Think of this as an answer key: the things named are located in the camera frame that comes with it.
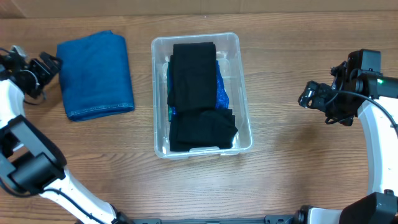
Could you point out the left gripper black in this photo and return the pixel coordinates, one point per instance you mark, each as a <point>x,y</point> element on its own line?
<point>34,65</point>

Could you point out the blue towel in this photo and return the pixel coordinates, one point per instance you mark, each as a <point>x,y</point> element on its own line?
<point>95,78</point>

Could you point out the blue sequin garment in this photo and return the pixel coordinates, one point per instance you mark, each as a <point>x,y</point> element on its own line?
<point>222,99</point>

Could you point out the black garment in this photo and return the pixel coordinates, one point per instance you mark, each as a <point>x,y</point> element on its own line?
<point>207,127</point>
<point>180,146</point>

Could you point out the black cloth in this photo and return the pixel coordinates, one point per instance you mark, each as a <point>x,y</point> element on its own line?
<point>193,71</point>

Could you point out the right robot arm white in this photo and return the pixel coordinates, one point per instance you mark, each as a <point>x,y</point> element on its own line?
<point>377,113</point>

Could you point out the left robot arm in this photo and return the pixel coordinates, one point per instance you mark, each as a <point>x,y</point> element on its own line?
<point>31,164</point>

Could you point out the clear plastic container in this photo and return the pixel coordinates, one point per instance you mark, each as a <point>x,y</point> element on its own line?
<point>228,53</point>

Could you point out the cardboard backdrop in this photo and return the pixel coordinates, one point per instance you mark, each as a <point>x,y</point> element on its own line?
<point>88,8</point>

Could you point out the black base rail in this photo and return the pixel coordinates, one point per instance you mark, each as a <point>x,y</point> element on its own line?
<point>268,219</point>

